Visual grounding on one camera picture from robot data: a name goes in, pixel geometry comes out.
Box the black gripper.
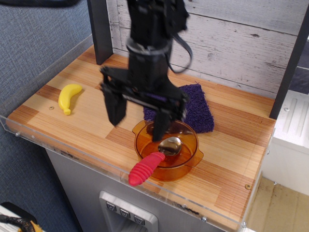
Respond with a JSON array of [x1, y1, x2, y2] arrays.
[[100, 48, 189, 142]]

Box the red handled metal spoon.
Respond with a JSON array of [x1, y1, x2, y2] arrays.
[[128, 137, 182, 187]]

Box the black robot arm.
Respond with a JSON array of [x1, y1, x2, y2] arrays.
[[101, 0, 192, 142]]

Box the orange transparent pot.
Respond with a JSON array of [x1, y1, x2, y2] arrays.
[[129, 121, 204, 186]]

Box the purple folded towel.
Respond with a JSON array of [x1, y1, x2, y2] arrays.
[[142, 83, 215, 134]]

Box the yellow toy banana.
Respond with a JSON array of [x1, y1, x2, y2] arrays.
[[58, 84, 83, 116]]

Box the grey cabinet front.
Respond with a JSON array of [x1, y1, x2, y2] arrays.
[[47, 150, 220, 232]]

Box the silver dispenser panel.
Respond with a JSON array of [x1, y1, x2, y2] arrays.
[[99, 191, 159, 232]]

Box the clear acrylic table guard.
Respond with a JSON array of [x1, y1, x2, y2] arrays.
[[4, 37, 275, 232]]

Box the yellow tape piece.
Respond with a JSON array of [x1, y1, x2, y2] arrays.
[[31, 221, 43, 232]]

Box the white ridged side appliance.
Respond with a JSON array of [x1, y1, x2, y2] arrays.
[[262, 90, 309, 195]]

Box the left dark vertical post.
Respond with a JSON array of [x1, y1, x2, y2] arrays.
[[87, 0, 113, 65]]

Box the dark vertical post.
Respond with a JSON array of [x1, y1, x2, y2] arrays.
[[269, 6, 309, 119], [87, 0, 113, 65]]

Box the right dark vertical post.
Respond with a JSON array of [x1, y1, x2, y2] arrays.
[[269, 6, 309, 119]]

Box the black sleeved cable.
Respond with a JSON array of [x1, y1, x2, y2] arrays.
[[0, 214, 37, 232]]

